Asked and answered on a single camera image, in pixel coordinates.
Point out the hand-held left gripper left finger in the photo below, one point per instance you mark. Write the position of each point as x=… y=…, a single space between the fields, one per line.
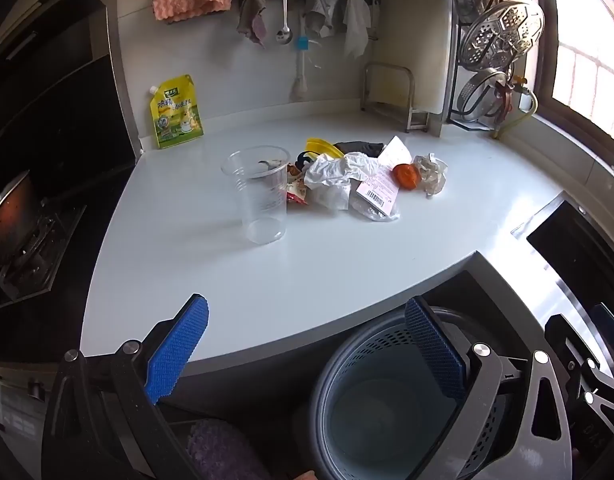
x=179 y=350

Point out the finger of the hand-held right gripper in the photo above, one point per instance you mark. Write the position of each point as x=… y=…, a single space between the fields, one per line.
x=609 y=325
x=574 y=345

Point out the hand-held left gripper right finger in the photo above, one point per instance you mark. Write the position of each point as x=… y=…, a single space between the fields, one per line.
x=434 y=355

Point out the grey perforated trash bin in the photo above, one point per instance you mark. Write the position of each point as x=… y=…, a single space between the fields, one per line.
x=382 y=410

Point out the pink toothbrush package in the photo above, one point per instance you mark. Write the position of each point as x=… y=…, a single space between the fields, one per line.
x=382 y=180

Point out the red white snack wrapper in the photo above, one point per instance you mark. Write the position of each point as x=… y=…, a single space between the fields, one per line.
x=297 y=192

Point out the white tissue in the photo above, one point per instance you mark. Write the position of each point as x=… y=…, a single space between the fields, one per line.
x=332 y=170

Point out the dark grey cloth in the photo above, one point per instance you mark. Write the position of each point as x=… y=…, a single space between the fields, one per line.
x=359 y=147

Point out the yellow plastic lid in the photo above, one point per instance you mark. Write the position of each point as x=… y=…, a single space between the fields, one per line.
x=322 y=146

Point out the kitchen sink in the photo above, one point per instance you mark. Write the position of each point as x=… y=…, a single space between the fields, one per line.
x=577 y=245

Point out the purple fuzzy cloth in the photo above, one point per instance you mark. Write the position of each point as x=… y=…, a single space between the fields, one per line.
x=222 y=450

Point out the gas stove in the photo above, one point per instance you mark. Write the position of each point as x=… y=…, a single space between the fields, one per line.
x=32 y=270

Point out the clear plastic cup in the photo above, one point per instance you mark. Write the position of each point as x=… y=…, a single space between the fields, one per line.
x=259 y=200

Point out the crumpled clear plastic wrap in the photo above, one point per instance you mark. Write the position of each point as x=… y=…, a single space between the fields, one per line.
x=429 y=175

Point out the orange peel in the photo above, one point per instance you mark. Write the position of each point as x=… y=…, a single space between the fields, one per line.
x=406 y=176

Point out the yellow seasoning pouch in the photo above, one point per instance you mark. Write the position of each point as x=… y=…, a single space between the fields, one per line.
x=179 y=115

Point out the window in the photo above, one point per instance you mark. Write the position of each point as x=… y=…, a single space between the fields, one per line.
x=587 y=70

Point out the metal board stand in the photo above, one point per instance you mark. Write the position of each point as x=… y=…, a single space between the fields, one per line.
x=411 y=95

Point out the steel perforated strainer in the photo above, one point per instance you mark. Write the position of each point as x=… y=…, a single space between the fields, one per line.
x=479 y=95

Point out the blue white bottle brush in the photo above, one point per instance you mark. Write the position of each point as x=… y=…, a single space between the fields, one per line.
x=301 y=85

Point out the black range hood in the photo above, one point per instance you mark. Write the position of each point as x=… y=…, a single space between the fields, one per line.
x=52 y=85

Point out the white cutting board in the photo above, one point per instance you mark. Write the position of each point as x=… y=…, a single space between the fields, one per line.
x=422 y=50

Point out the steel steamer plate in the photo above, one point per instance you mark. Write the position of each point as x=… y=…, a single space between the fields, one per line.
x=502 y=35

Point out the white hanging cloth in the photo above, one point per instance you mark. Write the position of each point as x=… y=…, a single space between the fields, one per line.
x=357 y=25

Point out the grey purple hanging rag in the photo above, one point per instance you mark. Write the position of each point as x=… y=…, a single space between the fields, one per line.
x=252 y=15

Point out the grey hanging cloth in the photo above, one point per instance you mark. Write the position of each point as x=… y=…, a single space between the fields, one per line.
x=319 y=15

